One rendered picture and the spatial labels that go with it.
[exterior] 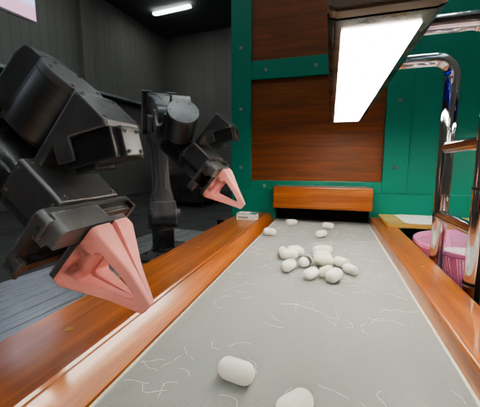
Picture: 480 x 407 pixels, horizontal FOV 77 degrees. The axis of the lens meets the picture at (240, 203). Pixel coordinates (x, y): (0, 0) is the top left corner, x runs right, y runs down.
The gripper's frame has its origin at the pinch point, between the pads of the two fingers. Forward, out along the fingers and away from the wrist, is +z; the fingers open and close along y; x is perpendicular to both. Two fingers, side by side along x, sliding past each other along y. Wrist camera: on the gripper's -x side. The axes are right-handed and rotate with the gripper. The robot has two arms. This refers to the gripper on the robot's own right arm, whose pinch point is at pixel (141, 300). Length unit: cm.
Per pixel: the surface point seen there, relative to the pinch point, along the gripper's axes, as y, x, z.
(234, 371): 1.5, -0.7, 9.9
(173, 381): 0.7, 4.0, 6.8
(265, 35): 82, -35, -41
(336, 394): 3.3, -5.2, 17.2
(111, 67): 717, 175, -616
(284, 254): 36.9, -0.1, 9.4
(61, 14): 571, 130, -675
